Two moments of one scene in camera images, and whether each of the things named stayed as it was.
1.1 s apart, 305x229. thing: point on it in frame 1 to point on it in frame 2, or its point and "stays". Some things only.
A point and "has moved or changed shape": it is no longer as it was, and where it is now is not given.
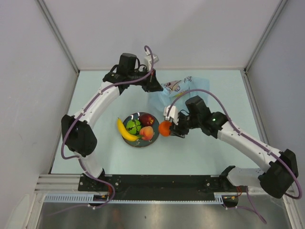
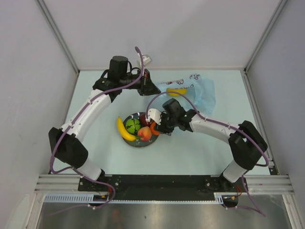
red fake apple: (146, 119) stays
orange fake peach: (147, 131) stays
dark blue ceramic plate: (141, 142) stays
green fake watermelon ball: (133, 126) stays
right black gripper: (178, 130) to (161, 128)
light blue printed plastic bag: (162, 100) has moved or changed shape
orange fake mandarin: (164, 128) has moved or changed shape
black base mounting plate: (153, 186) stays
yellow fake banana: (124, 133) stays
